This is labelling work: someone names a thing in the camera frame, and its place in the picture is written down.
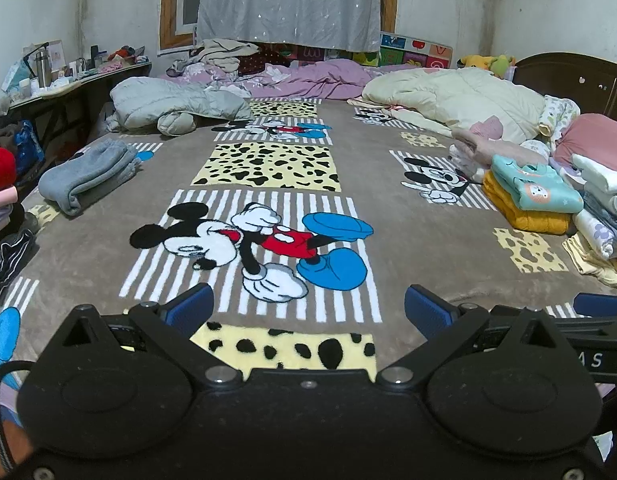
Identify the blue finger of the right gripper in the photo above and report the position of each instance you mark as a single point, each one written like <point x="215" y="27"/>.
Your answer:
<point x="595" y="304"/>

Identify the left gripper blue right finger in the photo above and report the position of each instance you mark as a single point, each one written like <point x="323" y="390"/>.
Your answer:
<point x="429" y="313"/>

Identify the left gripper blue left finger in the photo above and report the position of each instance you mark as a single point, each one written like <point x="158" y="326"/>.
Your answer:
<point x="190" y="310"/>

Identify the teal lion print garment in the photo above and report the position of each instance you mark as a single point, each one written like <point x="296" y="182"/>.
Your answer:
<point x="536" y="187"/>

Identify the stack of folded light clothes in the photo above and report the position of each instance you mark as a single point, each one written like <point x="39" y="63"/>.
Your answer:
<point x="593" y="246"/>

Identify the beige crumpled clothes pile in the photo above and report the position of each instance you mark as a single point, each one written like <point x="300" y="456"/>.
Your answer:
<point x="222" y="53"/>

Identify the folded mustard yellow garment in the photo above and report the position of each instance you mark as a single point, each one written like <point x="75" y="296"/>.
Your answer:
<point x="525" y="220"/>

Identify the Mickey Mouse print blanket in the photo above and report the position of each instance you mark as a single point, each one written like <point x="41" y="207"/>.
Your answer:
<point x="308" y="246"/>

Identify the pink pillow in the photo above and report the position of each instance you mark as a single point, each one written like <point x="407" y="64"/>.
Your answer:
<point x="591" y="135"/>

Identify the folded grey sweatpants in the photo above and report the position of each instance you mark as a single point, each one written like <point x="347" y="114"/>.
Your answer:
<point x="81" y="181"/>

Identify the folded beige pink garment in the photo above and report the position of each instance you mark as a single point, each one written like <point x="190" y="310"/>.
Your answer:
<point x="473" y="150"/>

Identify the black striped garment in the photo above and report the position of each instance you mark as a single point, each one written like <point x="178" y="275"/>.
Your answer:
<point x="8" y="259"/>

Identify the grey puffer jacket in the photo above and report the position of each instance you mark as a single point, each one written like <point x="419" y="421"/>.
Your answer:
<point x="142" y="103"/>

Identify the dark wooden headboard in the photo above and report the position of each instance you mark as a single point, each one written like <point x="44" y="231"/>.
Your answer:
<point x="590" y="82"/>

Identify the cream puffer quilt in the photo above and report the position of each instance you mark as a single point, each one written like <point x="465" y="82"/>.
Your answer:
<point x="462" y="99"/>

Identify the dark side table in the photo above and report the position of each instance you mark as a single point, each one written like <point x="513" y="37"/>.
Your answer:
<point x="70" y="112"/>

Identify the red garment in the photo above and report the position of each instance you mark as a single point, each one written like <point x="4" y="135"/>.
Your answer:
<point x="8" y="169"/>

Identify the purple floral duvet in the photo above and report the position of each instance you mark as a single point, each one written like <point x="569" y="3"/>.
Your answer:
<point x="339" y="79"/>

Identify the yellow plush toy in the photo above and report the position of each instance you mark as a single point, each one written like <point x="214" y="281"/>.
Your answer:
<point x="500" y="65"/>

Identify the colourful foam play mat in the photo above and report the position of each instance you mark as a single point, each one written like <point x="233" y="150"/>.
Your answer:
<point x="397" y="49"/>

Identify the steel thermos bottle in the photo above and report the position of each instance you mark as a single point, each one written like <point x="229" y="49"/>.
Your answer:
<point x="42" y="67"/>

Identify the grey star curtain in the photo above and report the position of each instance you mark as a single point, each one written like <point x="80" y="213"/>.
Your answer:
<point x="350" y="25"/>

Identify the wooden window frame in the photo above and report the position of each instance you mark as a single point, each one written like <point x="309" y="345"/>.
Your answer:
<point x="173" y="38"/>

